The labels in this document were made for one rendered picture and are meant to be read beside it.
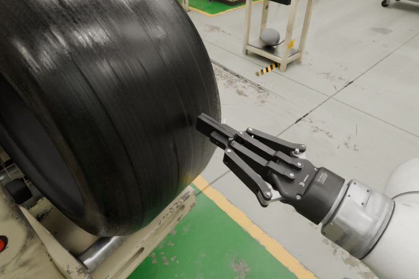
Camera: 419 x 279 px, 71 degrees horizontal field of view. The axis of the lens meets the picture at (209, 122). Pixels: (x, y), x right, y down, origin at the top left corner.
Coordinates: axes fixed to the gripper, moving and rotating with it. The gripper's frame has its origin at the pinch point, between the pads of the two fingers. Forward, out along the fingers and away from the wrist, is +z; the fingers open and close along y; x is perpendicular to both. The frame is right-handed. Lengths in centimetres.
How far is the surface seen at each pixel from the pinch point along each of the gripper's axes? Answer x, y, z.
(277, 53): 124, -254, 83
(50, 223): 50, 19, 37
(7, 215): 17.3, 27.3, 23.2
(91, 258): 35.0, 20.2, 13.9
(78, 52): -13.2, 12.3, 14.6
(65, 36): -14.6, 12.5, 16.6
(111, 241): 35.2, 15.0, 13.6
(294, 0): 62, -243, 78
